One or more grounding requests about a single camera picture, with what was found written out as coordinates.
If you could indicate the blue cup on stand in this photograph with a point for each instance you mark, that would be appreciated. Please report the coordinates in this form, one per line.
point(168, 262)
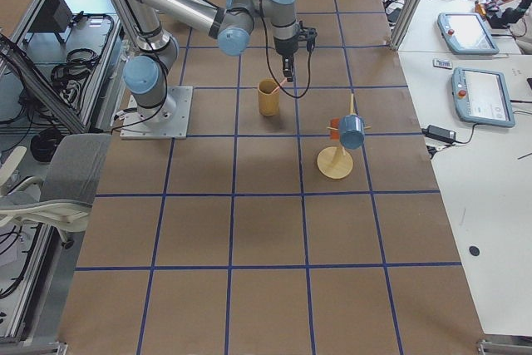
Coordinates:
point(351, 130)

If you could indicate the grey office chair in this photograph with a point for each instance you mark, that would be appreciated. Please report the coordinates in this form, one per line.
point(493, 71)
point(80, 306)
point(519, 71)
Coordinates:
point(64, 197)

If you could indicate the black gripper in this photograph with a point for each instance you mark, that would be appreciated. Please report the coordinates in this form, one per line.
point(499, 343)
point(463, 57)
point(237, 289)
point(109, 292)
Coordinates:
point(286, 46)

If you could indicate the pink chopstick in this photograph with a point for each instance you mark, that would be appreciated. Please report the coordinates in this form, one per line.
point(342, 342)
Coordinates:
point(277, 88)

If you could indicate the teach pendant far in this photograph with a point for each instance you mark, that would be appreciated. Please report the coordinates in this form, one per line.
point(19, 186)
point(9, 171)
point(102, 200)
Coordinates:
point(466, 34)

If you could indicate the orange cup on stand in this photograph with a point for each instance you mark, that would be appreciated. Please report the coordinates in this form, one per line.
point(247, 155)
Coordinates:
point(333, 129)

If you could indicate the teach pendant near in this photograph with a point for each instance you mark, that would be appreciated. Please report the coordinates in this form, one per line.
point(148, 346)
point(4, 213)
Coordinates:
point(481, 97)

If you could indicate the black power adapter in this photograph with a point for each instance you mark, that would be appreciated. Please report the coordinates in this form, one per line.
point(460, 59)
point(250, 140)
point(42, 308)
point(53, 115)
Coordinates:
point(439, 134)

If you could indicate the teach pendant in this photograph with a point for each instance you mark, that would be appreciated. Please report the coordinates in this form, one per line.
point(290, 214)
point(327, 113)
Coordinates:
point(481, 97)
point(466, 34)

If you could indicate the bamboo wooden cup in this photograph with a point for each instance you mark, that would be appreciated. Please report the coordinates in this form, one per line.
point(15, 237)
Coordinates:
point(268, 97)

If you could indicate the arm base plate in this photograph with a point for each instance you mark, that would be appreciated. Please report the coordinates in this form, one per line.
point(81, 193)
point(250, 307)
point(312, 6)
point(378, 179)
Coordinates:
point(170, 122)

